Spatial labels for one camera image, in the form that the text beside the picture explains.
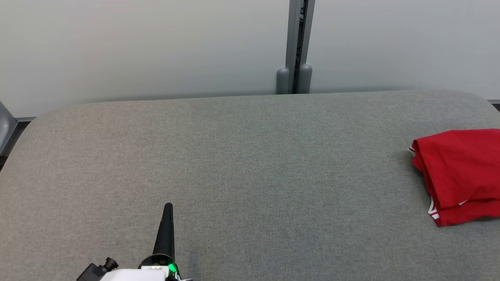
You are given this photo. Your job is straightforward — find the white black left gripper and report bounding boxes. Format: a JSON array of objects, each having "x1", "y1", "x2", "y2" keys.
[{"x1": 100, "y1": 203, "x2": 192, "y2": 281}]

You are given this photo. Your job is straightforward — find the red jersey with number print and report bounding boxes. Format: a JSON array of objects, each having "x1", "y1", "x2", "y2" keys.
[{"x1": 408, "y1": 129, "x2": 500, "y2": 228}]

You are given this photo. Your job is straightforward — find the grey fabric sofa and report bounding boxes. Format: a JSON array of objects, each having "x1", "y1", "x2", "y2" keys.
[{"x1": 0, "y1": 90, "x2": 500, "y2": 281}]

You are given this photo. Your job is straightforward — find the grey plastic object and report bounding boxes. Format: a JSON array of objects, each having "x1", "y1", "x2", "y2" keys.
[{"x1": 0, "y1": 101, "x2": 18, "y2": 155}]

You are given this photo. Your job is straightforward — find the grey partition frame post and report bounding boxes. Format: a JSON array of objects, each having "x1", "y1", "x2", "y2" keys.
[{"x1": 285, "y1": 0, "x2": 316, "y2": 94}]

